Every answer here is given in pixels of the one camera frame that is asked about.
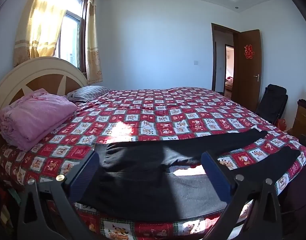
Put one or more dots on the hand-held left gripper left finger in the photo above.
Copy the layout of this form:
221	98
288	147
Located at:
84	177

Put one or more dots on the folded pink blanket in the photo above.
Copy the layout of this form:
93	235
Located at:
35	115

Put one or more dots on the black pants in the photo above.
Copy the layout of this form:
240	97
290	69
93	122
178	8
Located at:
143	185

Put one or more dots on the brown door frame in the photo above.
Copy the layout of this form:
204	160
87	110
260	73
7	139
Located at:
213	55

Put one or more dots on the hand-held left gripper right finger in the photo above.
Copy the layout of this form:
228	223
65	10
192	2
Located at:
215	177

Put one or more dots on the striped pillow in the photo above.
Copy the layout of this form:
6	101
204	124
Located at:
88	92

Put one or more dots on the red printed bed blanket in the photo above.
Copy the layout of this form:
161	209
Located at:
168	110

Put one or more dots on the red bag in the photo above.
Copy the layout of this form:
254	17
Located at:
281	125

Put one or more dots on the brown wooden door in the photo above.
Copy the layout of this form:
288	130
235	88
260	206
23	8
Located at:
245	80

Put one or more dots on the cream and wood headboard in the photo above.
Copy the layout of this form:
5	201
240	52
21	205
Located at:
42	65

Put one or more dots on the window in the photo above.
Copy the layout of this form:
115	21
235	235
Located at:
70	37

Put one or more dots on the red paper door decoration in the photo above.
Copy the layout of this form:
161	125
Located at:
249	52

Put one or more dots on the black folding chair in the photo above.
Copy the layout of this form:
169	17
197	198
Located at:
273	102

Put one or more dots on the wooden cabinet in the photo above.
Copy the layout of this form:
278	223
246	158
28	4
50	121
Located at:
303	117

